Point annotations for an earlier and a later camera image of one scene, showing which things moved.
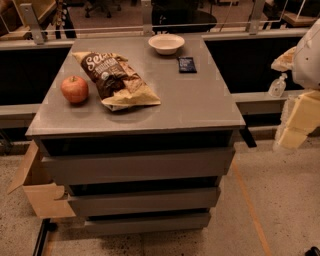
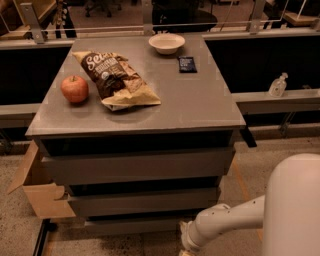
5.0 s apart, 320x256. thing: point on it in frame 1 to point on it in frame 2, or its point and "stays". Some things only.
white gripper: x=307 y=63 to x=187 y=238
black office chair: x=167 y=13 stays
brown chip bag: x=118 y=83 stays
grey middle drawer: x=146 y=201 stays
